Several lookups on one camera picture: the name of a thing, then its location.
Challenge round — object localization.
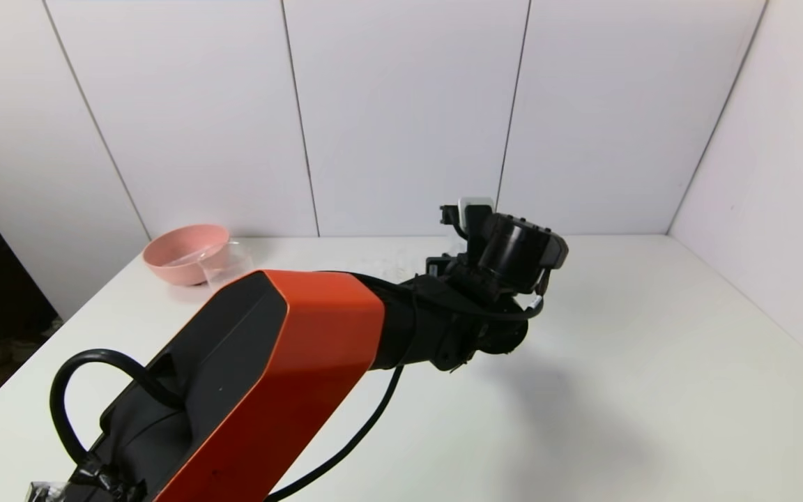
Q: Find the clear plastic test tube rack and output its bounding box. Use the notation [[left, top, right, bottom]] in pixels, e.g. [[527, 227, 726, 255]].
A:
[[356, 252, 445, 281]]

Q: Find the clear glass beaker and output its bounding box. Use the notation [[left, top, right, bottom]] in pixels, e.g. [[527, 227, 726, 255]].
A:
[[199, 240, 257, 294]]

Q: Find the pink bowl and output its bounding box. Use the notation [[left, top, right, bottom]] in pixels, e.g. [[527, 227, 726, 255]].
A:
[[142, 223, 232, 287]]

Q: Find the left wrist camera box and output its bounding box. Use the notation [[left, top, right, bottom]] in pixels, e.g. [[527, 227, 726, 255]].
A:
[[458, 197, 495, 231]]

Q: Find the thin black camera cable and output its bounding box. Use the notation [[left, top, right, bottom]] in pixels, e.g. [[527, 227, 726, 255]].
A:
[[485, 268, 548, 323]]

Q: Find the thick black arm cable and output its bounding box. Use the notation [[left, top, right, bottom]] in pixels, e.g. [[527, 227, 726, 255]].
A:
[[49, 348, 404, 502]]

